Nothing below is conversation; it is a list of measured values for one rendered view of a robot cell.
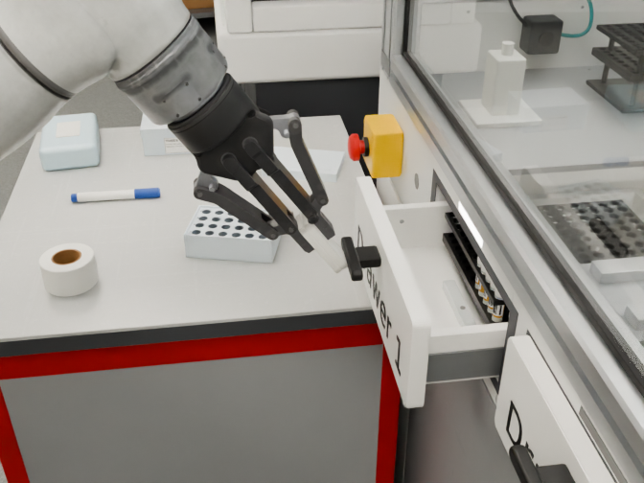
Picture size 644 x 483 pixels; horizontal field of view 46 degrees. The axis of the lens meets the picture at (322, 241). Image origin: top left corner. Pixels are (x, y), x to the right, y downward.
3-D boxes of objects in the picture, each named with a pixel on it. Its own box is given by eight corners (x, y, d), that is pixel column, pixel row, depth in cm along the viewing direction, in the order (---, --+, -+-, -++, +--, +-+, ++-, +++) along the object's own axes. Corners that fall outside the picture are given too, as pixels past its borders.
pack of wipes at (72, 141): (100, 167, 131) (96, 143, 128) (42, 173, 129) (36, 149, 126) (100, 132, 143) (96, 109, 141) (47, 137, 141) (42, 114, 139)
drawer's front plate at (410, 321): (405, 412, 74) (413, 323, 68) (353, 250, 98) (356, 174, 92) (423, 410, 74) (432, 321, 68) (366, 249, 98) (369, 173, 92)
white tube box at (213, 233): (185, 257, 107) (183, 234, 105) (200, 226, 114) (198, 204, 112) (272, 264, 106) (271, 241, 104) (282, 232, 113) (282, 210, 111)
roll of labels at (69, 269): (39, 298, 99) (34, 273, 97) (50, 268, 105) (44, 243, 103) (95, 295, 100) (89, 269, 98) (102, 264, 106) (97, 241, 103)
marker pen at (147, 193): (71, 204, 120) (69, 195, 119) (73, 199, 121) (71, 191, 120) (160, 198, 121) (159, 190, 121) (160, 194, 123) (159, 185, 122)
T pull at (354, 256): (352, 284, 78) (352, 273, 77) (340, 244, 84) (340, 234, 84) (386, 281, 79) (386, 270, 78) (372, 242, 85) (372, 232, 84)
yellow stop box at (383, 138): (367, 180, 110) (369, 134, 106) (357, 158, 116) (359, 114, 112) (402, 177, 111) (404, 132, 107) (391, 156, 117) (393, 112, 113)
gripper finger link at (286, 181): (237, 130, 73) (248, 122, 73) (307, 207, 79) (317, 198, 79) (240, 148, 70) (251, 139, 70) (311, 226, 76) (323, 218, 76)
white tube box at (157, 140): (143, 156, 134) (139, 129, 132) (147, 136, 142) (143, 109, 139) (216, 152, 136) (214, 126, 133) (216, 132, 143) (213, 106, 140)
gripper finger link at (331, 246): (300, 212, 79) (306, 207, 79) (337, 255, 82) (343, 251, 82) (304, 226, 76) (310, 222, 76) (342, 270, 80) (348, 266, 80)
